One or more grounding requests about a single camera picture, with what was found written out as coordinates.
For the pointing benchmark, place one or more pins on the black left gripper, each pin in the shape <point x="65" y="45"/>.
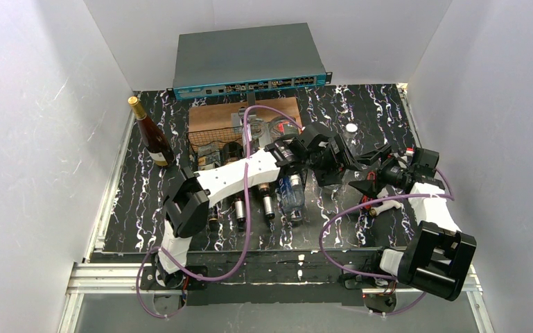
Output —
<point x="339" y="153"/>

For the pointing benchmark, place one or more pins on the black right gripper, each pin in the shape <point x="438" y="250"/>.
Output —
<point x="375" y="178"/>

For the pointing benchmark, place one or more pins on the clear bottle with white cap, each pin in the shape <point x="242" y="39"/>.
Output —
<point x="349" y="135"/>

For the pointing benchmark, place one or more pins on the clear bottle with cork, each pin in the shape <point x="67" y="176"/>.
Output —
<point x="254" y="135"/>

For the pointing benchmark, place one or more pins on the amber wine bottle gold cap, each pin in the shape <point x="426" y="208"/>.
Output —
<point x="152" y="136"/>

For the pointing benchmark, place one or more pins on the clear bottle with dark label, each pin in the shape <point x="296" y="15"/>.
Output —
<point x="281" y="126"/>

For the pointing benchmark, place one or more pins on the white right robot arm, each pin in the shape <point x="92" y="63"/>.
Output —
<point x="439" y="255"/>

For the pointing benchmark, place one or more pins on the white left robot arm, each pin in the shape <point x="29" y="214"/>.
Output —
<point x="190" y="197"/>

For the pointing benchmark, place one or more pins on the dark bottle with black cap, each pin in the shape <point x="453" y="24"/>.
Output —
<point x="267" y="201"/>

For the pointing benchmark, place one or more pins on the dark green wine bottle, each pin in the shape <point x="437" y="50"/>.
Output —
<point x="239" y="206"/>

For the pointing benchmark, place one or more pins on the clear embossed bottle in rack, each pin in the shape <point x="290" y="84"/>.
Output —
<point x="209" y="157"/>

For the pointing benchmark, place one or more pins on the red black utility knife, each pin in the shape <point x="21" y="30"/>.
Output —
<point x="370" y="176"/>

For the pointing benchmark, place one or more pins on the white plastic faucet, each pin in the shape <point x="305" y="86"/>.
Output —
<point x="385" y="205"/>

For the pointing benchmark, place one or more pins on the wooden board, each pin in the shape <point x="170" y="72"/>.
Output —
<point x="212" y="123"/>

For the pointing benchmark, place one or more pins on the grey metal bracket post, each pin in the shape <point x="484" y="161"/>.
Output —
<point x="237" y="116"/>

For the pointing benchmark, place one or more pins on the black wire wine rack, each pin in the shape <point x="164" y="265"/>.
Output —
<point x="230" y="151"/>

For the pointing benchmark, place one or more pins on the grey network switch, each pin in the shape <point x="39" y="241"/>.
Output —
<point x="246" y="60"/>

